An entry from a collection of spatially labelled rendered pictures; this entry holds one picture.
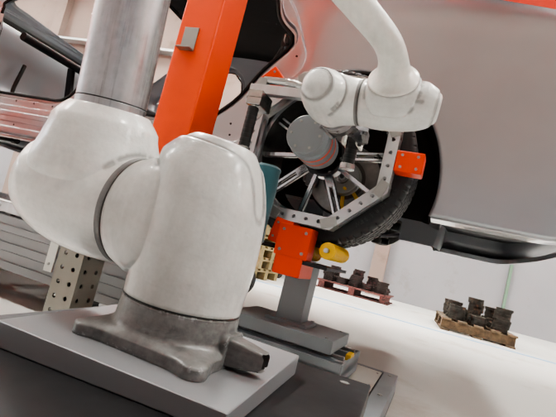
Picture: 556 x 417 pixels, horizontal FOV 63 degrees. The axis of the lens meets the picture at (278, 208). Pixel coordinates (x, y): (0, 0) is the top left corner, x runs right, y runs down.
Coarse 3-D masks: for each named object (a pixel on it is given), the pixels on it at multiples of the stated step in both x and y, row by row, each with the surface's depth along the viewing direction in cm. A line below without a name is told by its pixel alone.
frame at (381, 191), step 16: (272, 112) 170; (256, 128) 167; (256, 144) 167; (400, 144) 154; (384, 160) 149; (384, 176) 149; (368, 192) 149; (384, 192) 148; (272, 208) 159; (288, 208) 158; (352, 208) 150; (368, 208) 154; (304, 224) 156; (320, 224) 153; (336, 224) 151
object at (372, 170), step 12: (360, 156) 203; (360, 168) 202; (372, 168) 200; (348, 180) 198; (360, 180) 200; (372, 180) 199; (312, 192) 208; (324, 192) 206; (348, 192) 198; (360, 192) 200; (324, 204) 205
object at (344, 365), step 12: (252, 336) 157; (264, 336) 161; (288, 348) 152; (300, 348) 156; (348, 348) 172; (300, 360) 150; (312, 360) 149; (324, 360) 147; (336, 360) 151; (348, 360) 156; (336, 372) 146; (348, 372) 162
